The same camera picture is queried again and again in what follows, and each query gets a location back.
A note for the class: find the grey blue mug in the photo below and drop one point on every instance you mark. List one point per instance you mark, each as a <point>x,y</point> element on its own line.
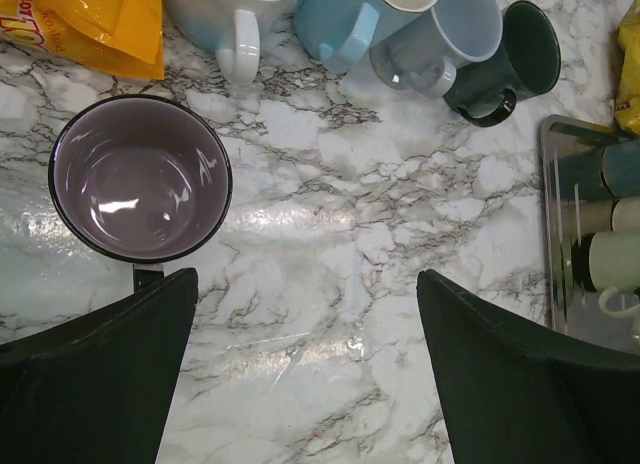
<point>426,54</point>

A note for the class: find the light blue white mug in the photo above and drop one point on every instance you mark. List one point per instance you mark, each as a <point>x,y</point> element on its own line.
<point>338,33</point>

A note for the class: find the silver metal tray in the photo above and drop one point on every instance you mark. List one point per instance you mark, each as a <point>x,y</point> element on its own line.
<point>574,311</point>

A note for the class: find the orange snack bag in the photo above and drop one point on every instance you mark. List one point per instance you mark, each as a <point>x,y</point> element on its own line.
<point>119,37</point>

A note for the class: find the dark green patterned mug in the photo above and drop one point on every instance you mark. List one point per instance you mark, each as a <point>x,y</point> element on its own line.
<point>527,64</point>

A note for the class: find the yellow Lays chips bag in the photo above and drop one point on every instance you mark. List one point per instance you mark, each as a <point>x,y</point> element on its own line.
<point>627,108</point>

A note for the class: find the cream mug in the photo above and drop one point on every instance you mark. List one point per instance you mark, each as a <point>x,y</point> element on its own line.
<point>591,217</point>

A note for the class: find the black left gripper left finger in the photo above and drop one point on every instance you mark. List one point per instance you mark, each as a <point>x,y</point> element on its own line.
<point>98,388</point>

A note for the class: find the light green mug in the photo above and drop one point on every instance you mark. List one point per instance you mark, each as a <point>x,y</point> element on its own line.
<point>607,263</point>

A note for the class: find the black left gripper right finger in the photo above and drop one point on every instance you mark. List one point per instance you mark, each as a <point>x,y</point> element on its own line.
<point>514,391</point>

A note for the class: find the purple mug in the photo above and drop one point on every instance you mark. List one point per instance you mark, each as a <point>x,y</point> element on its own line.
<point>140,179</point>

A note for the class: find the dark grey mug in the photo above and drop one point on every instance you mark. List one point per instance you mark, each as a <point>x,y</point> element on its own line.
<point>602,173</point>

